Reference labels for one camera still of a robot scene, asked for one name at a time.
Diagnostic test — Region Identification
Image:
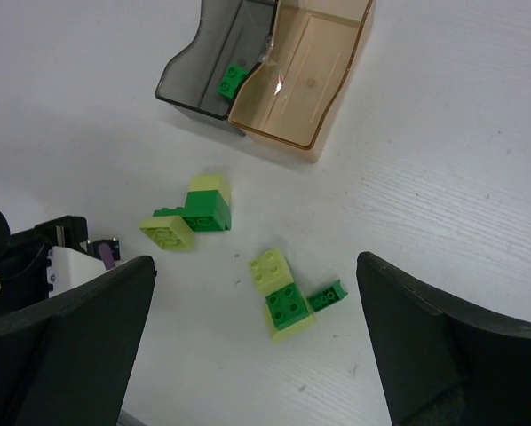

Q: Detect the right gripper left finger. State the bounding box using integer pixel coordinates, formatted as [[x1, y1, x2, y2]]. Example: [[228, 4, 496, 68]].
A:
[[0, 256, 155, 425]]

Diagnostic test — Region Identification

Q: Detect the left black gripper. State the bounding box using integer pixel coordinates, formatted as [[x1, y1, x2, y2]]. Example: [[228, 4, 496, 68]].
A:
[[0, 211, 121, 316]]

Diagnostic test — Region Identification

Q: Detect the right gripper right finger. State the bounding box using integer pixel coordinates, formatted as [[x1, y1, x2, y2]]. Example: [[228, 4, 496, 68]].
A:
[[356, 252, 531, 425]]

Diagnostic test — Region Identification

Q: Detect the dark green thin lego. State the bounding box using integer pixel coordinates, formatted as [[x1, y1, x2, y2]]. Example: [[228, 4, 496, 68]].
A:
[[307, 280, 348, 312]]

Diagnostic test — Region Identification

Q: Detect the light green lego stack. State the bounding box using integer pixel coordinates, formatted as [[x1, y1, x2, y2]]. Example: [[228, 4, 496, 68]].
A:
[[249, 248, 316, 343]]

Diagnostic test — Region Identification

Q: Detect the dark green lego brick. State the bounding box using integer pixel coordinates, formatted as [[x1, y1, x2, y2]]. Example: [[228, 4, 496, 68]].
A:
[[153, 173, 232, 233]]

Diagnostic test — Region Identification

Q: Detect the dark green square lego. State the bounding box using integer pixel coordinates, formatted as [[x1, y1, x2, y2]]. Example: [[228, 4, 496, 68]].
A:
[[217, 65, 249, 100]]

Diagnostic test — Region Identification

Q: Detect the light green lego brick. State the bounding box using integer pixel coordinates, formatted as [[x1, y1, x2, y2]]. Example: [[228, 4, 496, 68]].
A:
[[139, 216, 194, 251]]

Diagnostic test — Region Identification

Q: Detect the orange transparent container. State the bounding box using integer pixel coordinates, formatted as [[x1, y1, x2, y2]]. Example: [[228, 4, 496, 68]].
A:
[[228, 1, 376, 162]]

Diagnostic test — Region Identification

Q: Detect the grey transparent container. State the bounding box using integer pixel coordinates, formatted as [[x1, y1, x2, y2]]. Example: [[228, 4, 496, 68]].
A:
[[155, 1, 278, 133]]

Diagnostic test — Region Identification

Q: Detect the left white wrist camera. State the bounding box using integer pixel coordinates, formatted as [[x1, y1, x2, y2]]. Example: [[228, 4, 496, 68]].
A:
[[46, 247, 107, 297]]

